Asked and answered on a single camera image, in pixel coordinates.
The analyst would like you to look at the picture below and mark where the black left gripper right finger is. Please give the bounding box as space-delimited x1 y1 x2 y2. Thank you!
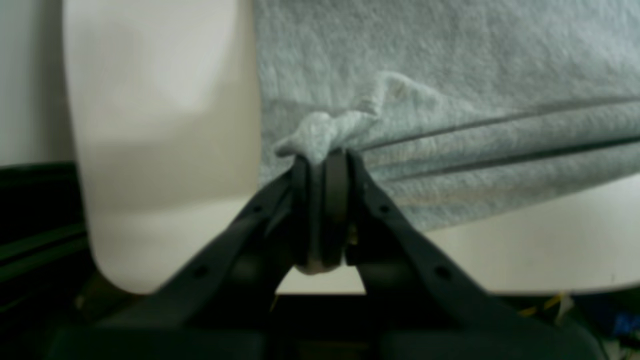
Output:
322 150 604 360

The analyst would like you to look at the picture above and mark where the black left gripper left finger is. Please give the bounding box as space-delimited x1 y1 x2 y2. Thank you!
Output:
48 156 313 360

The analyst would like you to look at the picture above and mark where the grey t-shirt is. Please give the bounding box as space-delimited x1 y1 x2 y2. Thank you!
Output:
253 0 640 231

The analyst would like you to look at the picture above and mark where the blue box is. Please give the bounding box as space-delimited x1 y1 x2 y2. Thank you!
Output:
611 313 640 338

